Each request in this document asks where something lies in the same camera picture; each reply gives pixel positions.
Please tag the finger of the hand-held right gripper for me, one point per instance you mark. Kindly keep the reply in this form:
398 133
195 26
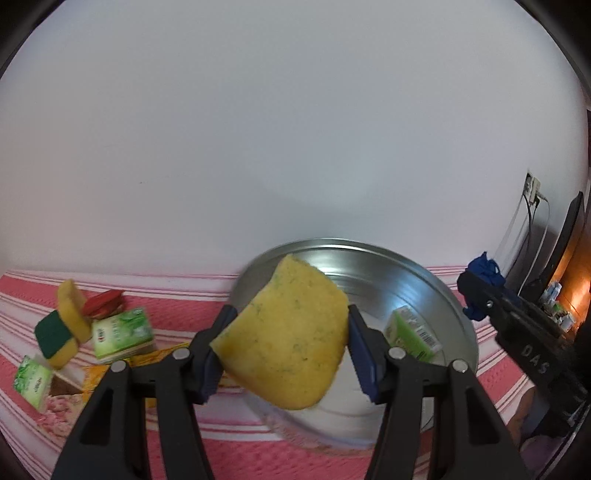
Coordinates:
480 290

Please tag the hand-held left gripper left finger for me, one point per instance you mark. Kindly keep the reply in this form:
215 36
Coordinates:
210 364

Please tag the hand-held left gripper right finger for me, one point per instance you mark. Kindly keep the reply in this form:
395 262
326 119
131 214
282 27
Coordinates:
364 360

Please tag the round metal cookie tin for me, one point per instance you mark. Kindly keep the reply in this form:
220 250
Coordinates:
369 286

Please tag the plain yellow sponge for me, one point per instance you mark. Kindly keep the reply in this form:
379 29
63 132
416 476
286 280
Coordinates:
281 337

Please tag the yellow snack packet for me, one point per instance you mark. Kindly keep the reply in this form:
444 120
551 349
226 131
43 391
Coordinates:
94 376

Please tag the group of small bottles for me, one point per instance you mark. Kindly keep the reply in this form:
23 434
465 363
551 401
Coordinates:
556 304

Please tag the wooden furniture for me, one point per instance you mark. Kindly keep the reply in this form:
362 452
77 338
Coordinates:
579 267

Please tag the large green tissue pack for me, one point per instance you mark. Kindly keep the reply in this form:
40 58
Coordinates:
122 332

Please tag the red candy wrapper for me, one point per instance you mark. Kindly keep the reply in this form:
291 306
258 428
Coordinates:
104 302

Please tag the pink striped cloth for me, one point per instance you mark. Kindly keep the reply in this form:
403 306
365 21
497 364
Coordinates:
286 461

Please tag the thick yellow sponge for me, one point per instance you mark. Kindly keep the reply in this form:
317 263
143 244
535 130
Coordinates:
69 304

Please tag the pink snack packet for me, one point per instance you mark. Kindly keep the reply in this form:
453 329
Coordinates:
60 410

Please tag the green and yellow scouring sponge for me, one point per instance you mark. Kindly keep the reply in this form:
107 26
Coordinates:
51 334

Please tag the white wall socket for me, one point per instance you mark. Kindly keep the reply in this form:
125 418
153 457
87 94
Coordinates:
532 187

